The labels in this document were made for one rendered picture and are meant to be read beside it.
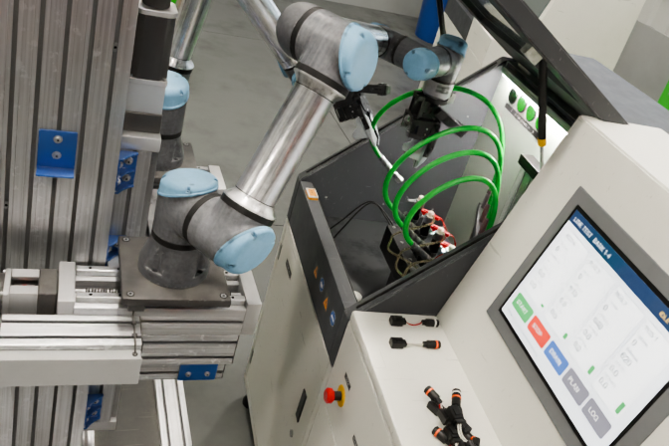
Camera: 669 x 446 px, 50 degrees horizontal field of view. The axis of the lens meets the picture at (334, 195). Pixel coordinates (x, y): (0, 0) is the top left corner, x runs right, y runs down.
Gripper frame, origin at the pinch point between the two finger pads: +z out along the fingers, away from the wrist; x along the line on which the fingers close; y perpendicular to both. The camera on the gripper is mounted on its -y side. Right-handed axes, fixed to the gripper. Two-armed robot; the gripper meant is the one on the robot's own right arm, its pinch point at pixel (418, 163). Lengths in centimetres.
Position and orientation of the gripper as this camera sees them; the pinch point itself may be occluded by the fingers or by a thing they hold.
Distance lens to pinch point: 195.5
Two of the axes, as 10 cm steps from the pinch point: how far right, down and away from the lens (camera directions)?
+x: 2.1, 5.2, -8.3
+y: -9.4, -1.1, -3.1
